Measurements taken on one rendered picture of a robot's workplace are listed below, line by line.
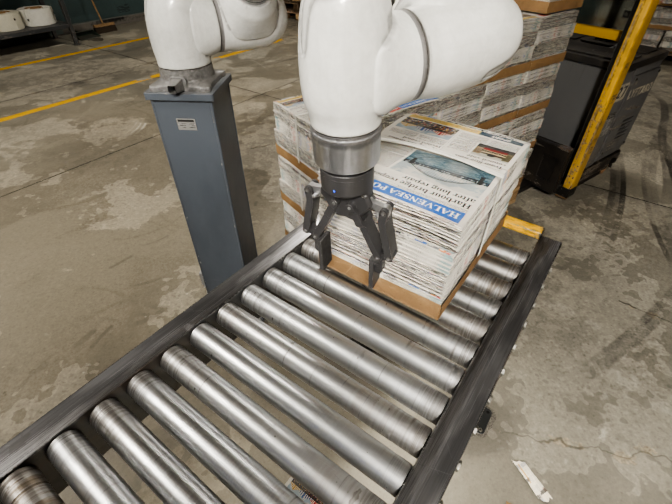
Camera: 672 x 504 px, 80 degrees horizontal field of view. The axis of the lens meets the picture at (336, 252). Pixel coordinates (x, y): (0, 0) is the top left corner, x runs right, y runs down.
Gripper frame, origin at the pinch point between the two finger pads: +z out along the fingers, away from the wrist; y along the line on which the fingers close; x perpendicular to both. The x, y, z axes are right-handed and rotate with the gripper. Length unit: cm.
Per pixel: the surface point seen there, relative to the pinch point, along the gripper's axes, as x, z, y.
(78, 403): 37.9, 10.4, 28.8
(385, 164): -19.5, -7.8, 2.4
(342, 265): -8.3, 11.4, 6.2
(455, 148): -33.2, -6.3, -7.1
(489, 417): -36, 97, -37
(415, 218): -8.5, -6.7, -8.0
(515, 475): -20, 96, -49
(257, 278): 1.1, 14.1, 21.9
